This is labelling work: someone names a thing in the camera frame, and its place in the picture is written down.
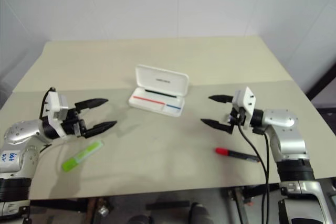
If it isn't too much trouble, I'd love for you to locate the white open pencil case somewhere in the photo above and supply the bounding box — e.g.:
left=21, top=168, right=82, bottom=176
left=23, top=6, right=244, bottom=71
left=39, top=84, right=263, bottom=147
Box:
left=128, top=63, right=190, bottom=118

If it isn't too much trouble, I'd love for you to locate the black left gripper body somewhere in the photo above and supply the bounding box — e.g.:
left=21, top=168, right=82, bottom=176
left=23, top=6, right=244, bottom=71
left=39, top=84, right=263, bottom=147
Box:
left=61, top=106, right=88, bottom=138

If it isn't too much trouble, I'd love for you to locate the long black bar under table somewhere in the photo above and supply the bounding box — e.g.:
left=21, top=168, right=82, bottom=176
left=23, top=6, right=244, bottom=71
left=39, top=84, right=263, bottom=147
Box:
left=30, top=198, right=89, bottom=213

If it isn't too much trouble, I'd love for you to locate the metal table frame tube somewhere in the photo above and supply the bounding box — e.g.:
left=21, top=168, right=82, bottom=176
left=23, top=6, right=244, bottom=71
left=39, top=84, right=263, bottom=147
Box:
left=226, top=186, right=253, bottom=224

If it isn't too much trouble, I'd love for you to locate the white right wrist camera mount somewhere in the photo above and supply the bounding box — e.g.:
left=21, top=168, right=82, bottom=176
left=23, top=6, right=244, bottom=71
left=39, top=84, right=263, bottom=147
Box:
left=234, top=86, right=256, bottom=131

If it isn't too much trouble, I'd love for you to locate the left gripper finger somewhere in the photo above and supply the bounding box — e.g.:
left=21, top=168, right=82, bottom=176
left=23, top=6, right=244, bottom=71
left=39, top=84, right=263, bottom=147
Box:
left=84, top=120, right=118, bottom=139
left=74, top=98, right=109, bottom=116

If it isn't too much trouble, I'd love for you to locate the black marker with red cap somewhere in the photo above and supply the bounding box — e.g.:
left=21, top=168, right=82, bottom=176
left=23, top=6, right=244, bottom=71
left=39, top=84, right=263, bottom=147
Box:
left=215, top=147, right=261, bottom=163

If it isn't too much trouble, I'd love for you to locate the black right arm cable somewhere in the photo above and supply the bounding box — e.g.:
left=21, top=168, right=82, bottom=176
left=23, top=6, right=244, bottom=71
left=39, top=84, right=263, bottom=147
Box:
left=252, top=127, right=271, bottom=186
left=237, top=119, right=269, bottom=224

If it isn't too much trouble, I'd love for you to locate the silver metal fitting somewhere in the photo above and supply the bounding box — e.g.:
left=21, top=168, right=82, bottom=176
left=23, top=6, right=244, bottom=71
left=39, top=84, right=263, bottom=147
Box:
left=97, top=205, right=110, bottom=217

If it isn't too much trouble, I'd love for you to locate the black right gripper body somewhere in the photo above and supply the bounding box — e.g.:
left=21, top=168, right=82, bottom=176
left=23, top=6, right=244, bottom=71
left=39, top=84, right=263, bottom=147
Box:
left=226, top=105, right=247, bottom=128

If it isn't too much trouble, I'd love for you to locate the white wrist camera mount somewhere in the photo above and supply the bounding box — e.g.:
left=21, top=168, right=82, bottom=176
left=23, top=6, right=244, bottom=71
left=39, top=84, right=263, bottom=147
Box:
left=43, top=89, right=70, bottom=138
left=234, top=86, right=256, bottom=131

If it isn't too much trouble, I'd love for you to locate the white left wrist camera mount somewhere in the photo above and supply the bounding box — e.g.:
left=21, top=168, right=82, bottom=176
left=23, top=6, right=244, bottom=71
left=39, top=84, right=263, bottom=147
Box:
left=43, top=89, right=70, bottom=138

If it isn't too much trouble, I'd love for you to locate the green highlighter pen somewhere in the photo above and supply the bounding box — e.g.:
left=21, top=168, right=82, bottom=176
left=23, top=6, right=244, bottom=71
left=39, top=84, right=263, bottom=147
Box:
left=61, top=140, right=105, bottom=173

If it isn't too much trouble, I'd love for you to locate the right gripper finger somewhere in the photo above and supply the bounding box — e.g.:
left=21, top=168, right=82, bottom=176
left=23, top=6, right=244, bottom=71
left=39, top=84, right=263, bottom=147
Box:
left=208, top=94, right=235, bottom=104
left=200, top=118, right=234, bottom=134

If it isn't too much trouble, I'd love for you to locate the dark rounded shape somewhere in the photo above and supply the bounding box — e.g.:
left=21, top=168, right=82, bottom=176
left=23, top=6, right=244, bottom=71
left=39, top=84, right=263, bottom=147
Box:
left=189, top=202, right=209, bottom=224
left=128, top=214, right=154, bottom=224

